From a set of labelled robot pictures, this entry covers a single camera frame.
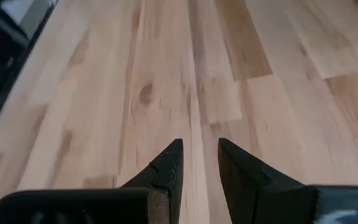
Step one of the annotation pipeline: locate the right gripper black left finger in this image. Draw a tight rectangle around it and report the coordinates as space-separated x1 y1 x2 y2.
0 138 185 224

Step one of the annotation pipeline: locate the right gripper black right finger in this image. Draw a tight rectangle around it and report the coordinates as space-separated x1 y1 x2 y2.
218 138 358 224

